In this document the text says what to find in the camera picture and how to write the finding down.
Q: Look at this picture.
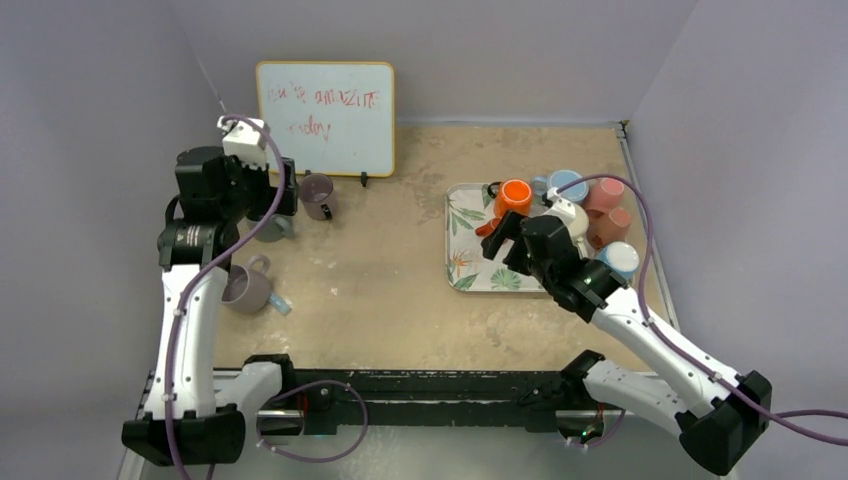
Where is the cream illustrated mug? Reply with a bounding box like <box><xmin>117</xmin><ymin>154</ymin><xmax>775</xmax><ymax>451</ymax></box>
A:
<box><xmin>568</xmin><ymin>204</ymin><xmax>590</xmax><ymax>258</ymax></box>

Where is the leaf-patterned serving tray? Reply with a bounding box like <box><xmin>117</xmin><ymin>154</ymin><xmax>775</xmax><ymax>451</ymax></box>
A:
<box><xmin>445</xmin><ymin>183</ymin><xmax>544</xmax><ymax>295</ymax></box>

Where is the light blue mug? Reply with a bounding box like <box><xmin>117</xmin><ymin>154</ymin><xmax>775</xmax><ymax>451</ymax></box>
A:
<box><xmin>596</xmin><ymin>241</ymin><xmax>641</xmax><ymax>280</ymax></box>
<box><xmin>529</xmin><ymin>169</ymin><xmax>589</xmax><ymax>203</ymax></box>

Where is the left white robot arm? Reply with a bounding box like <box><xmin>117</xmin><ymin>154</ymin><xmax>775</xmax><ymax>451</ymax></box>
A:
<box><xmin>121</xmin><ymin>146</ymin><xmax>298</xmax><ymax>468</ymax></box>

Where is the white dry-erase board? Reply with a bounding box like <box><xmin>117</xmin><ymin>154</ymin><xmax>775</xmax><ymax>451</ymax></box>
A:
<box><xmin>255</xmin><ymin>61</ymin><xmax>396</xmax><ymax>180</ymax></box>

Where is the light blue mug back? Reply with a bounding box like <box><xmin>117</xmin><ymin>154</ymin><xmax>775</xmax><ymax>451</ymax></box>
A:
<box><xmin>529</xmin><ymin>169</ymin><xmax>589</xmax><ymax>203</ymax></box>

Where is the pink mug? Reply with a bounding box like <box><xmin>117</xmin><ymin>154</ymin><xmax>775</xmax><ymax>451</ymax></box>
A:
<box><xmin>582</xmin><ymin>177</ymin><xmax>626</xmax><ymax>217</ymax></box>
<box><xmin>587</xmin><ymin>207</ymin><xmax>633</xmax><ymax>250</ymax></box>

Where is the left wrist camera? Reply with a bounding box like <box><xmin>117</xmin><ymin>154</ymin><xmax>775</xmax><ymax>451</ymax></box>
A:
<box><xmin>217</xmin><ymin>116</ymin><xmax>268</xmax><ymax>170</ymax></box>

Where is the grey-green ceramic mug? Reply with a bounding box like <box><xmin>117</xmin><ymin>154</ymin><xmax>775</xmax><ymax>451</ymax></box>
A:
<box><xmin>253</xmin><ymin>214</ymin><xmax>296</xmax><ymax>243</ymax></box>

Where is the pink mug back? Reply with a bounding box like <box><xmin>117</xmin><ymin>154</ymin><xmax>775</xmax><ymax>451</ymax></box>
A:
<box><xmin>582</xmin><ymin>177</ymin><xmax>626</xmax><ymax>217</ymax></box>

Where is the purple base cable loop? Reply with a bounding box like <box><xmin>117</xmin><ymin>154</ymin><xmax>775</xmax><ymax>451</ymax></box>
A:
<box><xmin>255</xmin><ymin>380</ymin><xmax>370</xmax><ymax>465</ymax></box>

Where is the bright orange mug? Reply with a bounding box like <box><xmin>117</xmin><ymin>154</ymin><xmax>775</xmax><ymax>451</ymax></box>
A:
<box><xmin>489</xmin><ymin>178</ymin><xmax>534</xmax><ymax>218</ymax></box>

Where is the light blue mug front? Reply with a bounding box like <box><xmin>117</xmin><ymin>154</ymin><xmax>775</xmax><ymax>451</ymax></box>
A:
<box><xmin>596</xmin><ymin>241</ymin><xmax>641</xmax><ymax>280</ymax></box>

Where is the light blue usb stick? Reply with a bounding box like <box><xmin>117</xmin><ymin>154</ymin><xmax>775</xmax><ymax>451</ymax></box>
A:
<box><xmin>268</xmin><ymin>292</ymin><xmax>292</xmax><ymax>316</ymax></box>

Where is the lilac ribbed mug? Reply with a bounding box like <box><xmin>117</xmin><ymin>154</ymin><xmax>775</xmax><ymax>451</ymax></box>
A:
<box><xmin>221</xmin><ymin>254</ymin><xmax>272</xmax><ymax>314</ymax></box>

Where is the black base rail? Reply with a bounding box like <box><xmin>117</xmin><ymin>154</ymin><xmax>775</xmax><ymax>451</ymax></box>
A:
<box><xmin>258</xmin><ymin>362</ymin><xmax>621</xmax><ymax>439</ymax></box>

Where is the dark orange terracotta mug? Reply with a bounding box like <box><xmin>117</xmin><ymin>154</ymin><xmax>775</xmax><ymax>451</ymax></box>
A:
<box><xmin>475</xmin><ymin>217</ymin><xmax>501</xmax><ymax>238</ymax></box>

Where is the purple mug black handle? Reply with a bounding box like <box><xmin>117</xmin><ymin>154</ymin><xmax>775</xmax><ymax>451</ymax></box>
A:
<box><xmin>299</xmin><ymin>173</ymin><xmax>338</xmax><ymax>221</ymax></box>

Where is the pink mug front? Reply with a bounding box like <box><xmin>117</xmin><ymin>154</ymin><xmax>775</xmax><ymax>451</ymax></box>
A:
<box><xmin>587</xmin><ymin>207</ymin><xmax>633</xmax><ymax>250</ymax></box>

